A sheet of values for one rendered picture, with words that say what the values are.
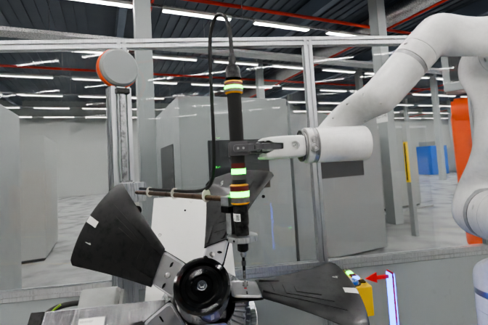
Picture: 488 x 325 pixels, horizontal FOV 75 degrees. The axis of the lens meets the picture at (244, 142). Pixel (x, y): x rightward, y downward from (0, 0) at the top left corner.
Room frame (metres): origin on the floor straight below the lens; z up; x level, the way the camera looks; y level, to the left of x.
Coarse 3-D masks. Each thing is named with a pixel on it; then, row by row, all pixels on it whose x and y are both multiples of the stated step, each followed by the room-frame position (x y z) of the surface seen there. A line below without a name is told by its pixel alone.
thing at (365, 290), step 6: (366, 282) 1.03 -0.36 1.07; (360, 288) 1.00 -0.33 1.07; (366, 288) 1.00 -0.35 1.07; (360, 294) 1.00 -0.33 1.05; (366, 294) 1.00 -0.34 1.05; (372, 294) 1.00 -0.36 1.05; (366, 300) 1.00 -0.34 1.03; (372, 300) 1.00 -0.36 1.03; (366, 306) 1.00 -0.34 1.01; (372, 306) 1.00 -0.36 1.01; (372, 312) 1.00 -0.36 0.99
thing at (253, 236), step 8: (224, 200) 0.76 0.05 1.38; (224, 208) 0.75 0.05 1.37; (232, 208) 0.75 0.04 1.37; (232, 216) 0.75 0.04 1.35; (232, 224) 0.75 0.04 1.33; (232, 232) 0.75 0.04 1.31; (232, 240) 0.71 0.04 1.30; (240, 240) 0.71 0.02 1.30; (248, 240) 0.71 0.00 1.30; (256, 240) 0.73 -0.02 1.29
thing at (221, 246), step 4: (224, 240) 0.79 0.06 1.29; (212, 244) 0.82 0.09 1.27; (216, 244) 0.81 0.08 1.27; (220, 244) 0.79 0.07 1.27; (224, 244) 0.78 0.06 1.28; (208, 248) 0.83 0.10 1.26; (212, 248) 0.81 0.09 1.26; (216, 248) 0.80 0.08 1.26; (220, 248) 0.78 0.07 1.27; (224, 248) 0.77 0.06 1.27; (204, 252) 0.83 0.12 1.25; (208, 252) 0.81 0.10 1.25; (216, 252) 0.79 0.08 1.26; (224, 252) 0.76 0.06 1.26; (208, 256) 0.80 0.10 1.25; (216, 256) 0.78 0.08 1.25; (220, 256) 0.76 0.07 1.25; (224, 256) 0.76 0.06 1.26; (220, 260) 0.75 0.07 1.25
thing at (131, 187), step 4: (124, 184) 1.17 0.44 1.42; (128, 184) 1.15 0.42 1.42; (132, 184) 1.16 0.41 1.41; (136, 184) 1.17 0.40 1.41; (140, 184) 1.18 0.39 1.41; (144, 184) 1.19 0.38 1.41; (128, 188) 1.15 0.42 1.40; (132, 188) 1.16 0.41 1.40; (136, 188) 1.17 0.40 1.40; (128, 192) 1.15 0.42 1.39; (132, 192) 1.16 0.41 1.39; (132, 196) 1.16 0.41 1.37; (136, 196) 1.17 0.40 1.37; (140, 196) 1.18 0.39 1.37; (144, 196) 1.19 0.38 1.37; (136, 200) 1.17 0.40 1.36; (140, 200) 1.18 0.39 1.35; (144, 200) 1.19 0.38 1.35
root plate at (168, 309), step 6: (168, 306) 0.68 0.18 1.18; (156, 312) 0.67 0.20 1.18; (162, 312) 0.68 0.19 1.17; (168, 312) 0.68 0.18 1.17; (174, 312) 0.69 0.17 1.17; (150, 318) 0.66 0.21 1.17; (156, 318) 0.67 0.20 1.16; (168, 318) 0.69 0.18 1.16; (174, 318) 0.69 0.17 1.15; (180, 318) 0.70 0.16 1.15; (150, 324) 0.66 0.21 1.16; (156, 324) 0.67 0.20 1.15; (162, 324) 0.68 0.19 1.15; (168, 324) 0.69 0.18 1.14; (174, 324) 0.69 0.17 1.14; (180, 324) 0.70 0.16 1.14
